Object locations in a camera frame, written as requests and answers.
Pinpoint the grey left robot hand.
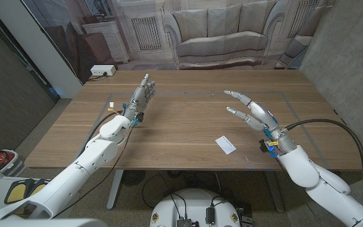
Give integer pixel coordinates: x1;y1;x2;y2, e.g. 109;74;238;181
124;73;156;120

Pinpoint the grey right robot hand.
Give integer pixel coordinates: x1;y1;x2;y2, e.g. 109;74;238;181
224;90;297;156

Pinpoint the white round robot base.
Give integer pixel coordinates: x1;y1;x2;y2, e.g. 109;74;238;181
149;188;242;227

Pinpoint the white card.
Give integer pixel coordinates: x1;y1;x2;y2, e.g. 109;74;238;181
214;135;238;156

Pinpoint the white power strip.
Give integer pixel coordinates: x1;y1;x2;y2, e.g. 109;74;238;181
89;64;117;77

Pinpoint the grey metal table leg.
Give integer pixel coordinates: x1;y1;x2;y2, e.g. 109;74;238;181
265;170;285;212
106;170;124;211

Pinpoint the black round fan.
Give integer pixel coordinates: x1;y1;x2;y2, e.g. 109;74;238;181
120;170;146;187

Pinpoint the printed living room backdrop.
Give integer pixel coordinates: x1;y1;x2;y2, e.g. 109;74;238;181
20;0;337;84

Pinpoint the black power brick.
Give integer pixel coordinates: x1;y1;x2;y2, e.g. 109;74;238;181
238;201;253;227

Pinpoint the white upright board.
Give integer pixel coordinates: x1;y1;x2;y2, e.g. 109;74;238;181
0;0;83;99

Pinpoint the black adapter plug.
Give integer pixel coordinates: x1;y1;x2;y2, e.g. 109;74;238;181
205;206;216;225

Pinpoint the red and black floor device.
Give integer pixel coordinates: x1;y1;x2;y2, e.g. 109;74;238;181
0;149;25;177

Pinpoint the yellow and black padded device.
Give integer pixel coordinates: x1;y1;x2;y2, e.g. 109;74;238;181
4;178;49;204

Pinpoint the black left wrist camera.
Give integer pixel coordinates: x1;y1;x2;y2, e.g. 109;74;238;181
130;112;145;126

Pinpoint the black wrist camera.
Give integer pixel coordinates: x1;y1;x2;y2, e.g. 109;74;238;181
130;112;145;126
258;138;280;158

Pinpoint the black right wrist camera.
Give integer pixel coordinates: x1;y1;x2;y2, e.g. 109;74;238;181
258;138;280;158

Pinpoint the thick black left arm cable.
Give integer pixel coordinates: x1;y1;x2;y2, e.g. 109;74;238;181
79;110;124;158

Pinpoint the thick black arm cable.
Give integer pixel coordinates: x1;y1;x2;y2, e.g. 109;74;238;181
79;110;124;158
281;118;363;218

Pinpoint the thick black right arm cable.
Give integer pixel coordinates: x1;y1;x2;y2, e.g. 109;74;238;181
281;118;363;218

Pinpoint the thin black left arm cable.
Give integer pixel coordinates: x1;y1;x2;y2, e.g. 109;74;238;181
51;125;135;219

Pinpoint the black floor cable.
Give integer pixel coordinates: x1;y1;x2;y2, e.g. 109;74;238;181
142;174;188;221

